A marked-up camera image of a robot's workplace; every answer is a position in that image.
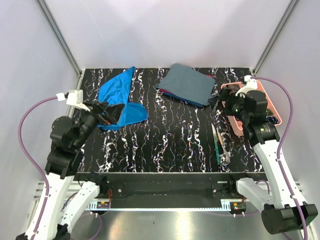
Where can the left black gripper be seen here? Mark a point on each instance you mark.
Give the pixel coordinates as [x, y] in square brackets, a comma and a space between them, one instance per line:
[113, 111]

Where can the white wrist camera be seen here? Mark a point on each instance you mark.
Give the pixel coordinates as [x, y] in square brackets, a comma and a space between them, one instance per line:
[73, 98]
[250, 84]

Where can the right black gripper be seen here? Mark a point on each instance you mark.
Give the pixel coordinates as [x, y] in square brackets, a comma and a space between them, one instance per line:
[229, 96]

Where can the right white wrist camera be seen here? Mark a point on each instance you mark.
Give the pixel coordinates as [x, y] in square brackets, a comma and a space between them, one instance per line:
[250, 84]

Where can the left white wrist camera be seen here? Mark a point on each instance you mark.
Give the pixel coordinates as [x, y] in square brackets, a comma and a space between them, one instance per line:
[73, 98]

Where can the grey folded napkin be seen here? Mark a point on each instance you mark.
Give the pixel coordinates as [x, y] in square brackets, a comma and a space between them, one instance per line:
[187, 83]

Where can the knife with green handle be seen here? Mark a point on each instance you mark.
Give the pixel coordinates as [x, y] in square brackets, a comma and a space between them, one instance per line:
[215, 138]

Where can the blue cloth napkin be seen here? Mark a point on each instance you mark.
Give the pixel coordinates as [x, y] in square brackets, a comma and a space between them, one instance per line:
[116, 91]

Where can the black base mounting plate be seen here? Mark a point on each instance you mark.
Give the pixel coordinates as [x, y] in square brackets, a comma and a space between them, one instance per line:
[173, 191]

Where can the pink divided tray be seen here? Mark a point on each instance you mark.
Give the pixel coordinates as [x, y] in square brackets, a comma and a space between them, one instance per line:
[236, 125]

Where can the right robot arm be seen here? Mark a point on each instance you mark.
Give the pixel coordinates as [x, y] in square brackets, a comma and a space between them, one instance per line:
[285, 208]

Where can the red folded napkin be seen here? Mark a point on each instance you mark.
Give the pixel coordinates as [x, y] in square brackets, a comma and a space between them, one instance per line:
[170, 94]

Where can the aluminium frame rail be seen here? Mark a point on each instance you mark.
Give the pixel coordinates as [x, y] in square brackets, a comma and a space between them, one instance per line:
[44, 8]

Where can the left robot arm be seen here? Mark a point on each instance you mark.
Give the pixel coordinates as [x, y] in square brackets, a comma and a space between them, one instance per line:
[54, 219]

